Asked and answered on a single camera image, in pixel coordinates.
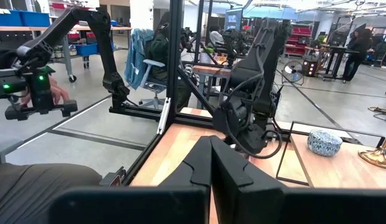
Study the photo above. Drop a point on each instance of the round floor fan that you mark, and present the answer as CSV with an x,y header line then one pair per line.
x,y
292,71

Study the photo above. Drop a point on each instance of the black standing desk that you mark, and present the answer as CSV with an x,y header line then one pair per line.
x,y
336,49

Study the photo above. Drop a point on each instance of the small wooden desk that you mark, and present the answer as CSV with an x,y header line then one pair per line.
x,y
208,71

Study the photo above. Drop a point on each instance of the red bin rack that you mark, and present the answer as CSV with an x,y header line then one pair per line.
x,y
300,32

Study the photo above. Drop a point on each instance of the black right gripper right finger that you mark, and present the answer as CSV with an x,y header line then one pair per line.
x,y
230,177

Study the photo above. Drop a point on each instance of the person's leg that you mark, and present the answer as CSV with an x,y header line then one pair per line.
x,y
40,193

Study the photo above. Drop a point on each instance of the gold candlestick holder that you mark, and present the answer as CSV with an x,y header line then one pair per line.
x,y
376,158

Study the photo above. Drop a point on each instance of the black aluminium table frame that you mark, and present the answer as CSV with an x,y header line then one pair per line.
x,y
174,62

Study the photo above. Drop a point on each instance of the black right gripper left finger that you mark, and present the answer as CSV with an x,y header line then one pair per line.
x,y
196,171

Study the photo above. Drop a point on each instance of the blue storage bin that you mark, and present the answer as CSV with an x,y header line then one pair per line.
x,y
7,18
87,49
34,19

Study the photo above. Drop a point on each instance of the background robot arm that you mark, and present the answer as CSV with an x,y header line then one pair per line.
x,y
233,43

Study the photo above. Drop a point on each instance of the blue display screen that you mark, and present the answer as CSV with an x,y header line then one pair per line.
x,y
233,18

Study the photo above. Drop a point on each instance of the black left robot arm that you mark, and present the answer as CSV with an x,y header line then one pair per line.
x,y
258,62

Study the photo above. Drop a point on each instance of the light blue office chair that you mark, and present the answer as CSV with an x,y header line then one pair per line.
x,y
152,84

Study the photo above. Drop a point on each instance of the person's hand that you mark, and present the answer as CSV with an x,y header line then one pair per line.
x,y
57,91

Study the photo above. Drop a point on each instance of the blue denim jacket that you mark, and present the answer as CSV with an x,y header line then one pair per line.
x,y
137,56

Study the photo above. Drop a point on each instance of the silver frame bracket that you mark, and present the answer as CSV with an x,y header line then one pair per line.
x,y
164,115

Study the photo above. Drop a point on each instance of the blue floral candle tin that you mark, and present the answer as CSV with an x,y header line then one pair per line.
x,y
323,143

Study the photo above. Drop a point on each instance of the wooden shelf with black legs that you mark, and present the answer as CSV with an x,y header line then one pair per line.
x,y
336,168

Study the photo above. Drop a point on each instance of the person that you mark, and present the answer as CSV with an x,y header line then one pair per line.
x,y
356,49
216,37
158,53

